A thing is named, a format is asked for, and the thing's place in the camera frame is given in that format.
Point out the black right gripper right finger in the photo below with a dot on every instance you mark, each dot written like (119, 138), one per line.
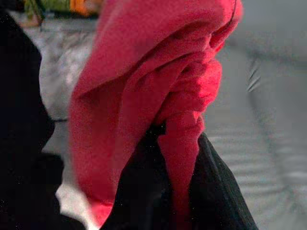
(216, 203)

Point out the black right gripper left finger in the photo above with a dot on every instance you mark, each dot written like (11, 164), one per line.
(144, 191)

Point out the red garment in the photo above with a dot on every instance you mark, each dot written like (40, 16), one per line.
(144, 60)

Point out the grey green leather sofa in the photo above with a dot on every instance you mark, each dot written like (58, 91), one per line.
(275, 107)

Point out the black garment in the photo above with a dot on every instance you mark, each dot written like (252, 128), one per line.
(19, 107)

